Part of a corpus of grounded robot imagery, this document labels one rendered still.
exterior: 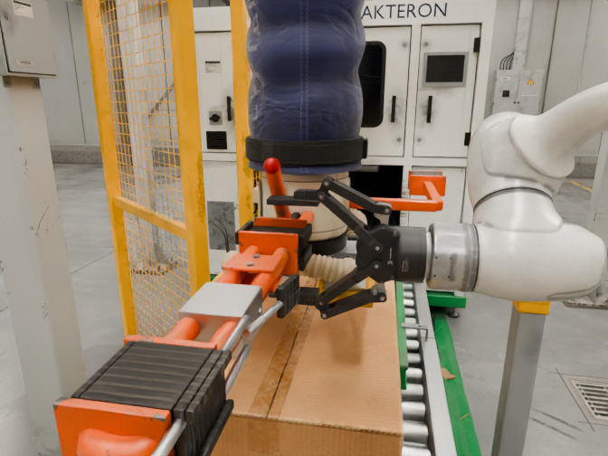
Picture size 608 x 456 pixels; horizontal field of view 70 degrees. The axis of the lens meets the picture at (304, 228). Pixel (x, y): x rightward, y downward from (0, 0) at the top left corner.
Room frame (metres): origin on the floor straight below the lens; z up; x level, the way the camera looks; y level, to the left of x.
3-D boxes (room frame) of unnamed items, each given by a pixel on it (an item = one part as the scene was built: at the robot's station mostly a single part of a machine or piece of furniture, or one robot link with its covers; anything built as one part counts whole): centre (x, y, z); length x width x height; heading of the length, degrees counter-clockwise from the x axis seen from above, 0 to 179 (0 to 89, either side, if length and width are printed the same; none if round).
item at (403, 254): (0.56, -0.12, 1.20); 0.09 x 0.07 x 0.08; 80
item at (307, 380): (0.84, 0.00, 0.75); 0.60 x 0.40 x 0.40; 170
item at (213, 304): (0.39, 0.08, 1.19); 0.07 x 0.07 x 0.04; 80
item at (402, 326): (1.92, -0.48, 0.60); 1.60 x 0.10 x 0.09; 169
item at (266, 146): (0.85, 0.00, 1.32); 0.23 x 0.23 x 0.04
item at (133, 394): (0.26, 0.11, 1.20); 0.08 x 0.07 x 0.05; 170
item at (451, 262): (0.55, -0.19, 1.20); 0.09 x 0.06 x 0.09; 170
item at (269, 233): (0.60, 0.04, 1.20); 0.10 x 0.08 x 0.06; 80
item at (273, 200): (0.58, 0.01, 1.27); 0.07 x 0.03 x 0.01; 80
